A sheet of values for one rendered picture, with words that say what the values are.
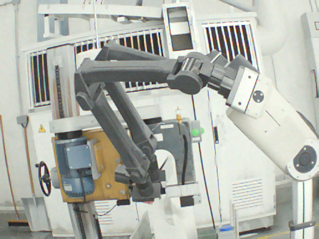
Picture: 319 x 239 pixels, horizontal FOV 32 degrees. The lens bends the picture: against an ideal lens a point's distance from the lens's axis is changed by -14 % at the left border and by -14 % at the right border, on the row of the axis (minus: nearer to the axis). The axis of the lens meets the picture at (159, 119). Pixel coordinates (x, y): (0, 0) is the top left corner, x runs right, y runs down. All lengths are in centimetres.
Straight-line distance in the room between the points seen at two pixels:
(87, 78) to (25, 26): 524
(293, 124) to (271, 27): 389
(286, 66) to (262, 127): 490
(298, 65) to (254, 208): 200
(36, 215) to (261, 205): 276
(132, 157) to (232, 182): 339
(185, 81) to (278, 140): 37
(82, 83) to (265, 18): 400
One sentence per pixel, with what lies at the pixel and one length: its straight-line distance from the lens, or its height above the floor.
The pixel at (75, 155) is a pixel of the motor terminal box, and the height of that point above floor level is 127.
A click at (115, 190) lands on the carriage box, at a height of 107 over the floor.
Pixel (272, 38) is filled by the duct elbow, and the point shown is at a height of 184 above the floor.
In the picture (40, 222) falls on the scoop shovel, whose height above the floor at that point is 11.
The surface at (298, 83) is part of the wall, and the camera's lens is 674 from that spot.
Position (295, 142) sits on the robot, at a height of 127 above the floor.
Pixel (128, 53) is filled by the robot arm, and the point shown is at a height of 163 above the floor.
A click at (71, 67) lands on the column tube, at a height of 164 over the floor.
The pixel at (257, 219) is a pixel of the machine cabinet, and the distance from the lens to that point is 557.
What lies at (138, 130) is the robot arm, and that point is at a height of 134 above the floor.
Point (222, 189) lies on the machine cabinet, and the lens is 546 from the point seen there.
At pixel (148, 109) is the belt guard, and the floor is 140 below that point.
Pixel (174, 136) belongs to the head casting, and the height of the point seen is 128.
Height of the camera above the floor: 150
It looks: 3 degrees down
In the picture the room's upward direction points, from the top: 7 degrees counter-clockwise
